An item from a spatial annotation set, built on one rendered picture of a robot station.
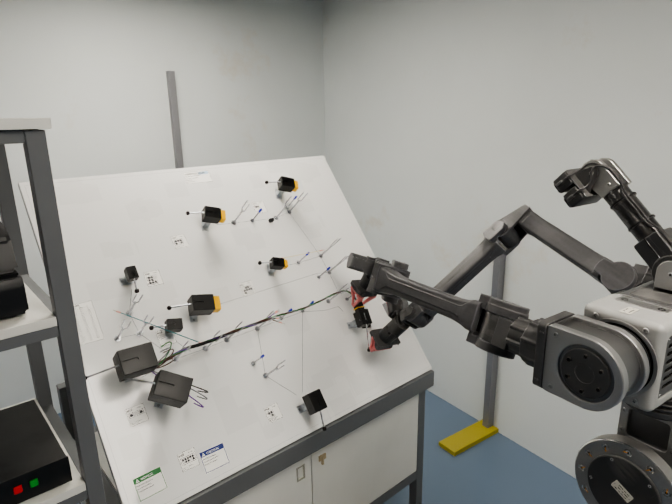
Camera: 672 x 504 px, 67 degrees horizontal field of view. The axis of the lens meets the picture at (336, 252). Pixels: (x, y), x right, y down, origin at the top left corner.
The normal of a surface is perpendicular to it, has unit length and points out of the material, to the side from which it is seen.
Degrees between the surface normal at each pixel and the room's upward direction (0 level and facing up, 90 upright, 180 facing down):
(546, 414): 90
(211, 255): 51
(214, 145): 90
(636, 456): 90
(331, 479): 90
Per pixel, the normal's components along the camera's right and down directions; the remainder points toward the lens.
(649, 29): -0.82, 0.17
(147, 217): 0.50, -0.46
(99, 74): 0.57, 0.21
